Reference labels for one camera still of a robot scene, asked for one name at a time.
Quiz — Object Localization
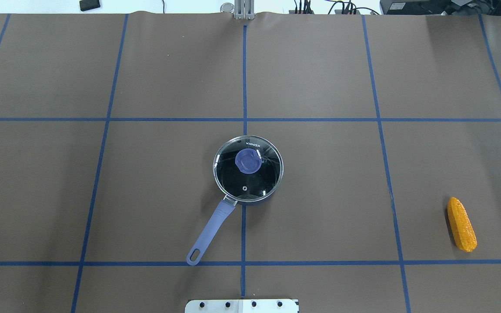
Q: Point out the glass pot lid purple knob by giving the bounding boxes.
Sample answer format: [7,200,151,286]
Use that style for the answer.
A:
[212,135,284,204]

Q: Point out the yellow plastic corn cob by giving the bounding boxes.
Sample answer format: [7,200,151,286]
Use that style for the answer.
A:
[447,197,478,253]

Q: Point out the brown paper table mat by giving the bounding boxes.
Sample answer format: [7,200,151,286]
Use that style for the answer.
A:
[0,12,501,313]

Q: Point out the small black box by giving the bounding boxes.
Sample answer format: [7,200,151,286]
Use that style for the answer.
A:
[78,0,101,12]

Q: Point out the dark blue saucepan purple handle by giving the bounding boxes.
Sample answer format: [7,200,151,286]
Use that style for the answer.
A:
[186,194,266,266]

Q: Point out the aluminium frame post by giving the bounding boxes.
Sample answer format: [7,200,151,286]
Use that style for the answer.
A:
[234,0,255,20]

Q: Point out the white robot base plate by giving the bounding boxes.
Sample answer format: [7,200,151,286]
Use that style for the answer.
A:
[184,299,300,313]

